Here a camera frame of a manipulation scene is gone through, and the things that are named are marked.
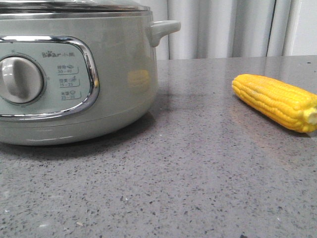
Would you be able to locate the white pleated curtain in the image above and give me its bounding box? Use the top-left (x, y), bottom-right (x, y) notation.
top-left (141, 0), bottom-right (317, 60)

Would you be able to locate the glass pot lid steel rim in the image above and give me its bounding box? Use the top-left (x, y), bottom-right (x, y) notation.
top-left (0, 0), bottom-right (150, 13)

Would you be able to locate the yellow corn cob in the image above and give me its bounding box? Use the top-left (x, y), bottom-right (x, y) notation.
top-left (232, 74), bottom-right (317, 133)

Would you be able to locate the sage green electric pot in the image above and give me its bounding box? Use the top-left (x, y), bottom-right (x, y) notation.
top-left (0, 7), bottom-right (181, 146)

